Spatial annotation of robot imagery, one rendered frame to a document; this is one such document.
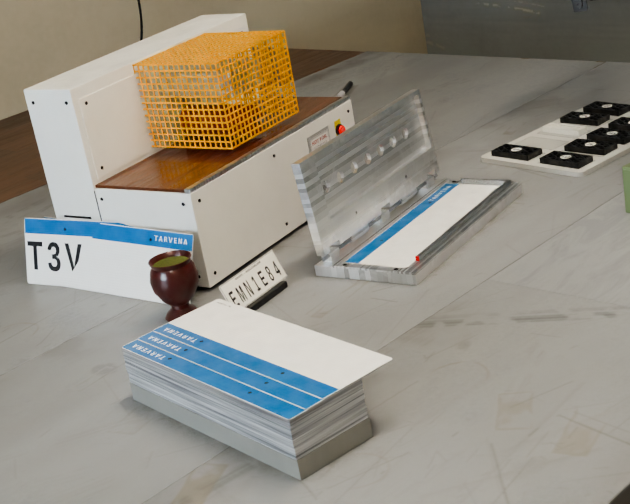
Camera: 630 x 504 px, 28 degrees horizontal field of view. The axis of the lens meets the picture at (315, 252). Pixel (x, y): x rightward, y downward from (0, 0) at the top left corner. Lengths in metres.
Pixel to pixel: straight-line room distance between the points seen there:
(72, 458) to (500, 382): 0.62
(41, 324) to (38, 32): 1.85
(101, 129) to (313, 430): 0.92
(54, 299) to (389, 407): 0.85
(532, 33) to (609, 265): 2.89
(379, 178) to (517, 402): 0.78
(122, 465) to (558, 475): 0.60
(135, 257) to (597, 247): 0.82
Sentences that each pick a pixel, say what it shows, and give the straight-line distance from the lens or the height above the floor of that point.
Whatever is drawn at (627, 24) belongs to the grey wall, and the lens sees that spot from 4.72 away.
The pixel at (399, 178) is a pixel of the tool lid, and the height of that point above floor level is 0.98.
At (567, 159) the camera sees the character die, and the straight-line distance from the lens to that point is 2.60.
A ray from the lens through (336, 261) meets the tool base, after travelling 2.24.
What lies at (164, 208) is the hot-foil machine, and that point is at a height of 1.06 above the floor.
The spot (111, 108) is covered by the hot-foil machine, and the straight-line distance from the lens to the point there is 2.39.
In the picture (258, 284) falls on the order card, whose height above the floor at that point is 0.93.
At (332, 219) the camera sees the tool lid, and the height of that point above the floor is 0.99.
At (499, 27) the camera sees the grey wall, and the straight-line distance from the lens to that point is 5.04.
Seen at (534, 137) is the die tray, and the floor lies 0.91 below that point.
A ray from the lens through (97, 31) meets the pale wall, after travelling 4.15.
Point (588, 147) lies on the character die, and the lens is 2.66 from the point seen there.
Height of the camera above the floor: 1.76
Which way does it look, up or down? 21 degrees down
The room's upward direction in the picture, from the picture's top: 10 degrees counter-clockwise
